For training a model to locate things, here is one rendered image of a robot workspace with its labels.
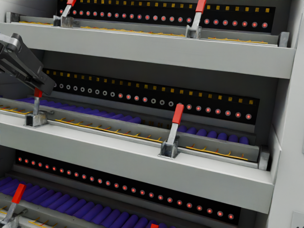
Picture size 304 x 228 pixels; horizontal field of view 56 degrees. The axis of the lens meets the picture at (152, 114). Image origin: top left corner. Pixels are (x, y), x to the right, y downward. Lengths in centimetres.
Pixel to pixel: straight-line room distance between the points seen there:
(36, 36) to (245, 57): 40
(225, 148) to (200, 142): 4
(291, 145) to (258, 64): 13
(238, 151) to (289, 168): 10
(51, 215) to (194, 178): 30
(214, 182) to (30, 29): 45
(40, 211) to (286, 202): 44
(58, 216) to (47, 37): 35
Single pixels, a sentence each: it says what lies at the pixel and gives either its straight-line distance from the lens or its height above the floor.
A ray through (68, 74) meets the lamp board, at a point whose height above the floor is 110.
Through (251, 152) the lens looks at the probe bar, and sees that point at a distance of 50.
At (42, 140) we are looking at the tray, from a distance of 55.
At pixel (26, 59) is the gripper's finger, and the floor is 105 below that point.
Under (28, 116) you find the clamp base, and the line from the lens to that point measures 58.
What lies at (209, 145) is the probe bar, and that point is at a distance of 50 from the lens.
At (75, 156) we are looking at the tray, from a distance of 52.
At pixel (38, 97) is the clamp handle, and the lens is 58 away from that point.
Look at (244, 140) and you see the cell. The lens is 55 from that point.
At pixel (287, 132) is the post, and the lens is 44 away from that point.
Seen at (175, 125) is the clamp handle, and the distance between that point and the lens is 47.
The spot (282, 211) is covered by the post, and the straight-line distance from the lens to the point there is 44.
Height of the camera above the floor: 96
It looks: 8 degrees up
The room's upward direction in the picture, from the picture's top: 13 degrees clockwise
